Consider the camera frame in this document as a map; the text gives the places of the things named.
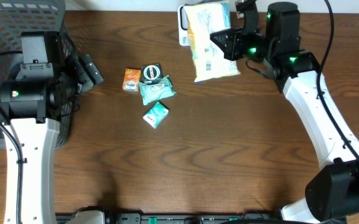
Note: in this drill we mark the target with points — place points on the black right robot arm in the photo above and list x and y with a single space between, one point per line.
333 194

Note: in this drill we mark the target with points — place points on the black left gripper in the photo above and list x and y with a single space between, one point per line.
81 76

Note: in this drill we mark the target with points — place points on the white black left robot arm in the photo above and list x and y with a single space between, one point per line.
39 93

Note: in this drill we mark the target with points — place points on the round green white item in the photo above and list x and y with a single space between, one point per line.
151 74

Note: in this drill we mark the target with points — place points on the white barcode scanner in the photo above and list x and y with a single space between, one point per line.
182 26

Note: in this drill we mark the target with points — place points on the mint green snack pouch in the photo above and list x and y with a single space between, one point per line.
158 91

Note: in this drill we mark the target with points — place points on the orange tissue pack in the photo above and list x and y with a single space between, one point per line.
131 79

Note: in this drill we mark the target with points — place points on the dark grey plastic basket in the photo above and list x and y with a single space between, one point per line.
17 17

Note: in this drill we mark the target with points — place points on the yellow white snack bag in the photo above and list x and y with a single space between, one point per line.
203 19

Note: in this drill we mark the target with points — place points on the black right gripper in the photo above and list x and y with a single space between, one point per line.
229 47

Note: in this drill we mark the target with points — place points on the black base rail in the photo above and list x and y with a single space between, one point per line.
137 218

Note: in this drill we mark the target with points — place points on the green tissue pack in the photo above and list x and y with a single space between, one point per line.
156 115

